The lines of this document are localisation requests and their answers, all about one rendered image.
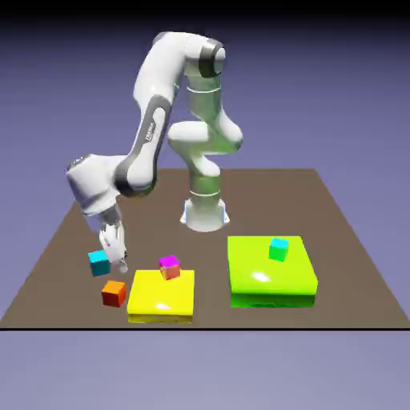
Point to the large lime green box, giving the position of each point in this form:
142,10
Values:
270,275

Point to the small cyan cube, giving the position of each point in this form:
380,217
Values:
278,249

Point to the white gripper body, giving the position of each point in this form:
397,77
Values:
112,241

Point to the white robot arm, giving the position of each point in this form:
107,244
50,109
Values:
150,96

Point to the small magenta cube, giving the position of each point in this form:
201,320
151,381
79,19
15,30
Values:
169,266

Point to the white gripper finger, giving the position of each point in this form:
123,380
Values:
123,266

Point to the large yellow box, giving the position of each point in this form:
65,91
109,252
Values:
161,296

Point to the small teal cube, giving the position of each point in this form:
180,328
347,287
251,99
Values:
99,263

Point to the small orange cube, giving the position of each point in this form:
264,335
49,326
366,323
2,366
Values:
113,294

